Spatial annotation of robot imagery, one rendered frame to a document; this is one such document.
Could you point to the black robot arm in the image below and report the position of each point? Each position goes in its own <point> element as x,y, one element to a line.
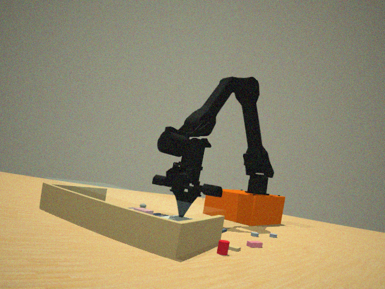
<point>201,122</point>

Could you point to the beige flat bar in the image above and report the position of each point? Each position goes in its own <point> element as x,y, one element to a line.
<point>234,248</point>

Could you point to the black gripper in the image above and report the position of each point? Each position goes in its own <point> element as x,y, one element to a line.
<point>193,191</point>

